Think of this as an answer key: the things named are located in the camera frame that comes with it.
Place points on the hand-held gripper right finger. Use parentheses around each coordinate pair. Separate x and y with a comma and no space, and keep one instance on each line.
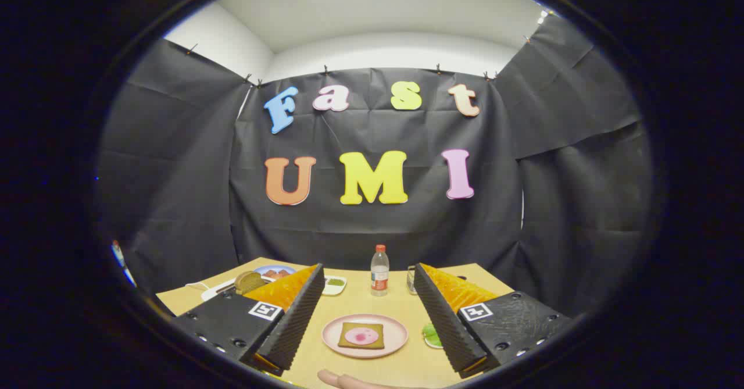
(437,313)

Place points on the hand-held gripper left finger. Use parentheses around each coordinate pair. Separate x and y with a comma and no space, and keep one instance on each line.
(302,313)

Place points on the green lettuce leaf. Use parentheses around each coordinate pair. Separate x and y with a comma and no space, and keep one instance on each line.
(431,334)

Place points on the brown toasted bread slice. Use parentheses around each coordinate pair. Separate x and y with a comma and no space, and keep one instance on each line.
(249,282)

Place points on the small white square plate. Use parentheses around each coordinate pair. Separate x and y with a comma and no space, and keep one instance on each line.
(430,345)

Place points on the pink round plate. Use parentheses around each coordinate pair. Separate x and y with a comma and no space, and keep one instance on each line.
(334,336)

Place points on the white divided tray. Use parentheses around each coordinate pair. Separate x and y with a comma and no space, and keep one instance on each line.
(334,289)

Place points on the brown meat slices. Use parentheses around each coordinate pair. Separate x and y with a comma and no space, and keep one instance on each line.
(276,273)

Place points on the blue oval plate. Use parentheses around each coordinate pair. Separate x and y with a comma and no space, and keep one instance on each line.
(261,269)

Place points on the clear plastic water bottle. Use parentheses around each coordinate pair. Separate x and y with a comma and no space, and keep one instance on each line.
(379,275)

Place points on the white toaster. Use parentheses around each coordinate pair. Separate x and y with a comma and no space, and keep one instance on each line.
(213,292)

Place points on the small red white object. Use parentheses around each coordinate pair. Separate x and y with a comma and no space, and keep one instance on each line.
(118,255)

